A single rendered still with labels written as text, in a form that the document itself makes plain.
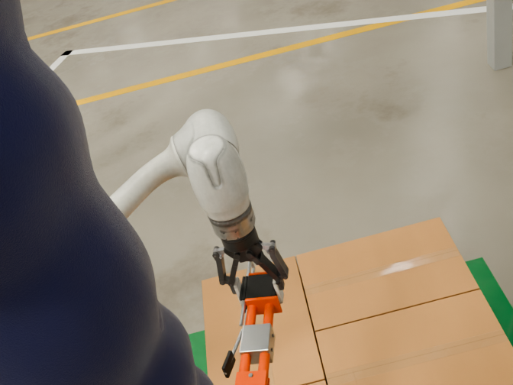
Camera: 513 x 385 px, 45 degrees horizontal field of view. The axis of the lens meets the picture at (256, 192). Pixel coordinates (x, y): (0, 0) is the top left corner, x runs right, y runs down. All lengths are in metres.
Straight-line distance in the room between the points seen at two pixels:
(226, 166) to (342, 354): 1.18
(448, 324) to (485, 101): 2.26
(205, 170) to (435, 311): 1.31
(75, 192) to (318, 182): 3.31
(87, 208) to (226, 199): 0.71
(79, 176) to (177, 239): 3.21
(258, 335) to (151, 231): 2.54
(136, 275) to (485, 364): 1.71
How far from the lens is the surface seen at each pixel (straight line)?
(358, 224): 3.39
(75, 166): 0.44
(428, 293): 2.30
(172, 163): 1.30
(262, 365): 1.27
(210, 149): 1.12
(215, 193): 1.14
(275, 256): 1.29
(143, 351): 0.53
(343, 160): 3.85
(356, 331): 2.22
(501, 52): 4.48
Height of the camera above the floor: 2.29
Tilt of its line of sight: 37 degrees down
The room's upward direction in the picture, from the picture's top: 18 degrees counter-clockwise
